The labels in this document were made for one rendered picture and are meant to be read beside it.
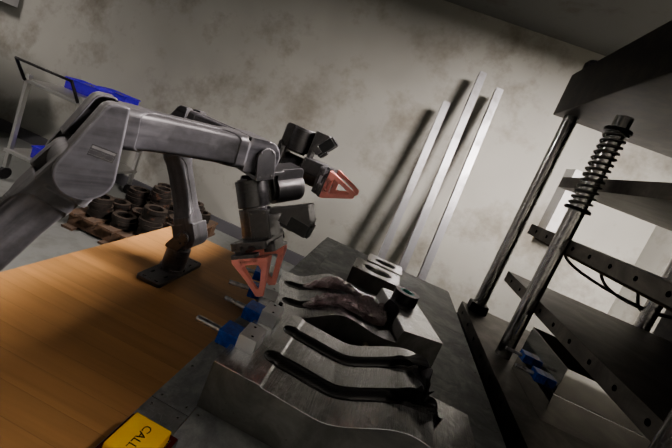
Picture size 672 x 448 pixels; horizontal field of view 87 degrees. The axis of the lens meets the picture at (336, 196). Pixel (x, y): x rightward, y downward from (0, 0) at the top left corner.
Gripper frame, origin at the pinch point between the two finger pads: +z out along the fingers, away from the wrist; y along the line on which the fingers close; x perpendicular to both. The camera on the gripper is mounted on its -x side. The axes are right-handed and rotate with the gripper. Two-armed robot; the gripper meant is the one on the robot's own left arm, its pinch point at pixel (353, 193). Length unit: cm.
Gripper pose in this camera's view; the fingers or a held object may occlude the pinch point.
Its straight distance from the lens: 88.7
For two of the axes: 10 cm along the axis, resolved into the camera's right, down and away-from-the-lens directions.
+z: 9.0, 4.1, -1.2
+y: 1.6, -0.8, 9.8
